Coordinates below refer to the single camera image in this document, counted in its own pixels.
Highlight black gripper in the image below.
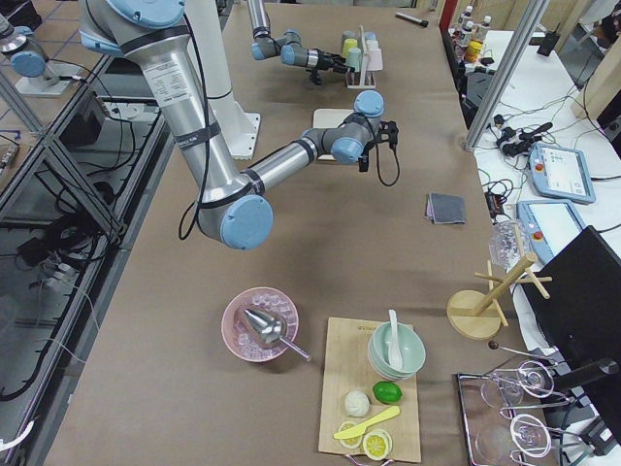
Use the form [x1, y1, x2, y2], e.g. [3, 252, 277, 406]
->
[358, 120, 399, 172]
[317, 50, 343, 73]

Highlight green cup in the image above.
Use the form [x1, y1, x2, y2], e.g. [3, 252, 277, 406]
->
[345, 47, 363, 73]

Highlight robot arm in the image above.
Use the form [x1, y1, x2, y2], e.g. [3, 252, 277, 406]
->
[247, 0, 349, 84]
[80, 1, 398, 250]

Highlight yellow cup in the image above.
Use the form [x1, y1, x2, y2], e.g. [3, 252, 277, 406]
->
[342, 37, 358, 57]

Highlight grey cup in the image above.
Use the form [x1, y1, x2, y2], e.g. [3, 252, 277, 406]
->
[341, 30, 356, 43]

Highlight pink cup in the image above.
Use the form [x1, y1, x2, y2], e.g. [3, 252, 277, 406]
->
[367, 49, 383, 72]

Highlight cream rabbit tray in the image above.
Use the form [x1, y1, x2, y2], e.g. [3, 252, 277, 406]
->
[312, 109, 360, 165]

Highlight black glass rack tray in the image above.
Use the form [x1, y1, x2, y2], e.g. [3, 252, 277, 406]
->
[454, 358, 617, 466]

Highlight grey folded cloth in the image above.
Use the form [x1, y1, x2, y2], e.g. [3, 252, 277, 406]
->
[426, 192, 466, 224]

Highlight metal tube black cap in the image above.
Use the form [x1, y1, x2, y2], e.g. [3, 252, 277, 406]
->
[395, 12, 429, 28]

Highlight teach pendant far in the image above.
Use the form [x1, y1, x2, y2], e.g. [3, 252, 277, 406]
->
[529, 143, 596, 204]

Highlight teach pendant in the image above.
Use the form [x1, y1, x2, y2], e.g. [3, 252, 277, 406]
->
[516, 199, 586, 265]
[529, 143, 596, 204]

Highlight teach pendant near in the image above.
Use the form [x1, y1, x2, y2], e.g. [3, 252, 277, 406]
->
[516, 199, 586, 265]

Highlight wooden mug tree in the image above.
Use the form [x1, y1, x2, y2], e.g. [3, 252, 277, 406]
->
[446, 220, 553, 340]

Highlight green stacked bowls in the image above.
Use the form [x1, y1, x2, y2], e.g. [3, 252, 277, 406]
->
[367, 322, 427, 383]

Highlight white ceramic spoon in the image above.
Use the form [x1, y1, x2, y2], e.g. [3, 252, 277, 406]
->
[388, 309, 403, 371]

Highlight metal ice scoop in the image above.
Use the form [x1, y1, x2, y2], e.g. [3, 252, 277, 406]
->
[236, 305, 311, 362]

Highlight pink bowl with ice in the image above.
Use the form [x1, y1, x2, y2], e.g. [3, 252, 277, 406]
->
[221, 286, 299, 362]

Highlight green lime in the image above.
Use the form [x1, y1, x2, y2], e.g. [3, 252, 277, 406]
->
[372, 381, 403, 404]

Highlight black monitor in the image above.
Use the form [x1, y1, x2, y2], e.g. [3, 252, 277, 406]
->
[519, 224, 621, 389]

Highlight bamboo cutting board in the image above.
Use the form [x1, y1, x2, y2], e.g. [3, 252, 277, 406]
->
[318, 317, 422, 463]

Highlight white steamed bun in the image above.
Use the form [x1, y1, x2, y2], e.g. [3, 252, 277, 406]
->
[343, 390, 371, 417]

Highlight yellow plastic knife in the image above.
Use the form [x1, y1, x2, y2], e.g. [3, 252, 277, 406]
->
[333, 406, 401, 440]

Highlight lemon slice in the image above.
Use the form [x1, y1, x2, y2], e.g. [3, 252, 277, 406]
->
[362, 429, 393, 461]
[337, 420, 363, 450]

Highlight white wire cup rack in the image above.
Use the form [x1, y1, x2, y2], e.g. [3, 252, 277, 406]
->
[345, 25, 376, 89]

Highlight aluminium frame post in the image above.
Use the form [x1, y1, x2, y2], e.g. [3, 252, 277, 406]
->
[464, 0, 549, 152]

